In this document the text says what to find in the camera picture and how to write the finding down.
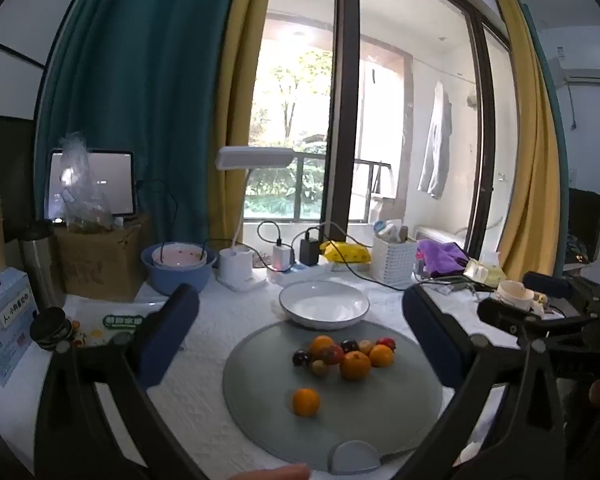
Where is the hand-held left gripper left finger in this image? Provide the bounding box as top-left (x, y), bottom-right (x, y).
top-left (35, 284), bottom-right (211, 480)

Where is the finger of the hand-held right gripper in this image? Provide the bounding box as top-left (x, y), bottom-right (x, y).
top-left (477, 297), bottom-right (598, 339)
top-left (522, 271), bottom-right (574, 301)

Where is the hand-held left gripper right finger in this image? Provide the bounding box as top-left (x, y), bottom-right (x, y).
top-left (395, 285), bottom-right (566, 480)

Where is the large orange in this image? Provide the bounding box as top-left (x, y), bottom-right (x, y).
top-left (339, 351), bottom-right (372, 382)

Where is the small orange mandarin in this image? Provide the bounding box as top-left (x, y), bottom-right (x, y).
top-left (308, 335), bottom-right (336, 357)
top-left (369, 344), bottom-right (395, 368)
top-left (292, 388), bottom-right (321, 417)

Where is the white plate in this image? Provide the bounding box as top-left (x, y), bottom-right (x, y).
top-left (279, 281), bottom-right (370, 330)

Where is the grey round tray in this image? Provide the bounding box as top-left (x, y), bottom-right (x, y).
top-left (222, 321), bottom-right (444, 476)

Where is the person's left hand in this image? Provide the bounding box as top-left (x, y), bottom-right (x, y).
top-left (225, 463), bottom-right (311, 480)

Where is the cream cup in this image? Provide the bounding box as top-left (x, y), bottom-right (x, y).
top-left (496, 280), bottom-right (537, 307)

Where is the white textured tablecloth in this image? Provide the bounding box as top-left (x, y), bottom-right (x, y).
top-left (0, 270), bottom-right (531, 480)

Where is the yellow tissue pack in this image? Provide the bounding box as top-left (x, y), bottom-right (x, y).
top-left (463, 257), bottom-right (507, 286)

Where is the printed plastic bag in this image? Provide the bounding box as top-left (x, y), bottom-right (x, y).
top-left (70, 310), bottom-right (148, 351)

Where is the blue bowl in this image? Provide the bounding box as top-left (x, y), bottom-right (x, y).
top-left (141, 241), bottom-right (217, 294)

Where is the black monitor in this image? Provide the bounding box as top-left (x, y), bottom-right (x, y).
top-left (567, 187), bottom-right (600, 267)

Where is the purple cloth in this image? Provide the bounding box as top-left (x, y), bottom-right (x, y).
top-left (416, 240), bottom-right (470, 278)

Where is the white bowl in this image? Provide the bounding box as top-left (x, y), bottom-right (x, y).
top-left (151, 242), bottom-right (207, 267)

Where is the white plastic basket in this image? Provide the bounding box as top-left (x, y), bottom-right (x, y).
top-left (371, 235), bottom-right (419, 286)

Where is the brown cardboard box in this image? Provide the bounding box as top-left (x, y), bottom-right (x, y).
top-left (54, 214), bottom-right (152, 304)

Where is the white desk lamp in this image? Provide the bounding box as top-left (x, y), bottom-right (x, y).
top-left (215, 146), bottom-right (297, 292)

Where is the yellow packet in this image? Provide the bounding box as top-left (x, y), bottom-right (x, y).
top-left (320, 241), bottom-right (372, 265)

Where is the black round container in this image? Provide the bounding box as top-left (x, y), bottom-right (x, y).
top-left (30, 306), bottom-right (74, 354)

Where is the yellow curtain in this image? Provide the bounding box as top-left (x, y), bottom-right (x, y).
top-left (207, 0), bottom-right (278, 261)
top-left (490, 0), bottom-right (563, 281)

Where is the white power strip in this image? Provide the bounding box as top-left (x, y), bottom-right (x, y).
top-left (267, 260), bottom-right (332, 287)

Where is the white charger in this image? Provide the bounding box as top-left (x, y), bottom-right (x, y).
top-left (272, 244), bottom-right (293, 272)

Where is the black charger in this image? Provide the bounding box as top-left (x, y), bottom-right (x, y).
top-left (300, 228), bottom-right (324, 267)

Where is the steel thermos bottle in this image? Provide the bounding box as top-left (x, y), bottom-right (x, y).
top-left (19, 220), bottom-right (57, 311)

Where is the blue tissue box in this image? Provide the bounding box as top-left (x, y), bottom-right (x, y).
top-left (0, 267), bottom-right (37, 387)

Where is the clear plastic bag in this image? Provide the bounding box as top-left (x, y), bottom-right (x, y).
top-left (59, 131), bottom-right (116, 233)

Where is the hanging grey garment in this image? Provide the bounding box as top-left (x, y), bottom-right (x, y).
top-left (417, 80), bottom-right (453, 200)

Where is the balcony railing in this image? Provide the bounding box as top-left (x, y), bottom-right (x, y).
top-left (242, 152), bottom-right (396, 223)

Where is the white air conditioner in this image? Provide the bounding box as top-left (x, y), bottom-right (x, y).
top-left (555, 52), bottom-right (600, 87)

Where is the thin black power cable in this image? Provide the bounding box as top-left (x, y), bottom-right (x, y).
top-left (292, 221), bottom-right (433, 292)

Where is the black charging cable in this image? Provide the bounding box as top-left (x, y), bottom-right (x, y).
top-left (135, 177), bottom-right (284, 268)

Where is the dark window frame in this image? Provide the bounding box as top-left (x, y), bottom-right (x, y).
top-left (325, 0), bottom-right (516, 271)

